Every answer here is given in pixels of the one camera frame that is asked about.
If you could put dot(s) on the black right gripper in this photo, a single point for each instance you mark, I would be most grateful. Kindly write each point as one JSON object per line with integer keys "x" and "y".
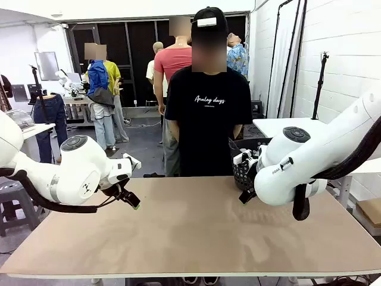
{"x": 251, "y": 175}

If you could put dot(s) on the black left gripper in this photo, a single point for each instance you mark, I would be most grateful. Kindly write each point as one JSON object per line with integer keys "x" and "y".
{"x": 113, "y": 190}

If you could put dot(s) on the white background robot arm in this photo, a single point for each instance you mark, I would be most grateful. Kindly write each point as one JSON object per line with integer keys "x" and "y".
{"x": 64, "y": 79}

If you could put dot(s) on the person's left forearm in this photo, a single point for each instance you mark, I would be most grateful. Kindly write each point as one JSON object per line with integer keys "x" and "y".
{"x": 237, "y": 131}

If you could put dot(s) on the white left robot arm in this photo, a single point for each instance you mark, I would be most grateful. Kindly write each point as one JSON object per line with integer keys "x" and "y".
{"x": 74, "y": 175}

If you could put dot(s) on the person's right forearm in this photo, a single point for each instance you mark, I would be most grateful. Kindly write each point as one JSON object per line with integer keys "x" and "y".
{"x": 176, "y": 129}

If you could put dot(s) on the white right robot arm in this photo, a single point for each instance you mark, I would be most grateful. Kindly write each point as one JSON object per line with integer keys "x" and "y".
{"x": 327, "y": 143}

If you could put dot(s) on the black plastic laundry basket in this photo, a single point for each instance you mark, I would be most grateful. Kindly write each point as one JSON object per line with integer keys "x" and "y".
{"x": 238, "y": 175}

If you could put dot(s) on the black cloth pile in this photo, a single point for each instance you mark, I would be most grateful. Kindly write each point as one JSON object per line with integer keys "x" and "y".
{"x": 154, "y": 175}

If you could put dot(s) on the person in black T-shirt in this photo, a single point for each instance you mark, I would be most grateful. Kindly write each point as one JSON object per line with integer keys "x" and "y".
{"x": 208, "y": 125}

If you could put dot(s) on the white table foot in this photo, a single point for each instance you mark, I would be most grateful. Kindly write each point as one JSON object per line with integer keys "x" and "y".
{"x": 293, "y": 280}
{"x": 96, "y": 280}

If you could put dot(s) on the person's black shoe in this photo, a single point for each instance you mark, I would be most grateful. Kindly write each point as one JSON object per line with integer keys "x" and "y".
{"x": 190, "y": 280}
{"x": 211, "y": 281}

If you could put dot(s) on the grey plastic stool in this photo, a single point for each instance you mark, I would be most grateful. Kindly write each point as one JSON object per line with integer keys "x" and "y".
{"x": 18, "y": 193}

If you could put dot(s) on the mannequin legs in dark jeans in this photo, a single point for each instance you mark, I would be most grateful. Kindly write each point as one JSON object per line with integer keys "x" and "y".
{"x": 56, "y": 113}

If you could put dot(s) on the white work table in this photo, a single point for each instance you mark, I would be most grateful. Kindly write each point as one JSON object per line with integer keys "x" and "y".
{"x": 35, "y": 129}

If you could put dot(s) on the brown cardboard box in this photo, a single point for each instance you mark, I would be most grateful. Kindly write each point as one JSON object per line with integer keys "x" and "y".
{"x": 370, "y": 210}

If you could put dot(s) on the mannequin in yellow shirt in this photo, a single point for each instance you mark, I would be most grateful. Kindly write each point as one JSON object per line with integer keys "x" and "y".
{"x": 114, "y": 74}

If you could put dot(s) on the mannequin in blue jacket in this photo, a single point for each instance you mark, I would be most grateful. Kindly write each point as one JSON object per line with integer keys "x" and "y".
{"x": 96, "y": 77}

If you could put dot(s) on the mannequin in floral blue shirt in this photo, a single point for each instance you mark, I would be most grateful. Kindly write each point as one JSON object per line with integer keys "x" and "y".
{"x": 238, "y": 59}

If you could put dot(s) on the black tripod stand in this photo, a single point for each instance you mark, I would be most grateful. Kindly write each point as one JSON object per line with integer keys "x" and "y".
{"x": 321, "y": 80}

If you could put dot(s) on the clear plastic case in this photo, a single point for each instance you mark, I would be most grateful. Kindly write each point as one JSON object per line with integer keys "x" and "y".
{"x": 19, "y": 117}

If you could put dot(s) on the white backdrop with black stand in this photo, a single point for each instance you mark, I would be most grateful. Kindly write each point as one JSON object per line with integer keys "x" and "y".
{"x": 282, "y": 59}

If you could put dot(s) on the dark monitor screen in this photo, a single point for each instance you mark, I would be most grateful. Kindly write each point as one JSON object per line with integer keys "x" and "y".
{"x": 19, "y": 93}

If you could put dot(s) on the bald mannequin in white shirt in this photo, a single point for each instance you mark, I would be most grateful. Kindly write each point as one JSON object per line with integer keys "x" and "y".
{"x": 157, "y": 47}

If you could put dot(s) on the black cap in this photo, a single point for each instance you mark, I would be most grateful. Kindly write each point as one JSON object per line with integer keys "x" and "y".
{"x": 208, "y": 13}

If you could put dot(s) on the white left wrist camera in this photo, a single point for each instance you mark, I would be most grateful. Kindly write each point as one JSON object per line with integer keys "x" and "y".
{"x": 132, "y": 160}

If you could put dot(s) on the metal-frame workbench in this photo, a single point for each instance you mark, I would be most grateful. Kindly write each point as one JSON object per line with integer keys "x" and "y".
{"x": 74, "y": 102}

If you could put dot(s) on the black tripod with camera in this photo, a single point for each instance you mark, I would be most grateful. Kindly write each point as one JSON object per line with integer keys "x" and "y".
{"x": 37, "y": 80}

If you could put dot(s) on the framed wall whiteboard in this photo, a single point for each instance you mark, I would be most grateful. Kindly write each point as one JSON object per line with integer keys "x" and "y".
{"x": 46, "y": 65}

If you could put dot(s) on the white head-mounted camera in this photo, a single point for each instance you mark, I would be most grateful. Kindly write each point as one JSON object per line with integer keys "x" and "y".
{"x": 206, "y": 22}

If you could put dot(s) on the white wall camera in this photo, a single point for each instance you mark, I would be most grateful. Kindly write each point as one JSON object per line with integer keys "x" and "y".
{"x": 65, "y": 26}

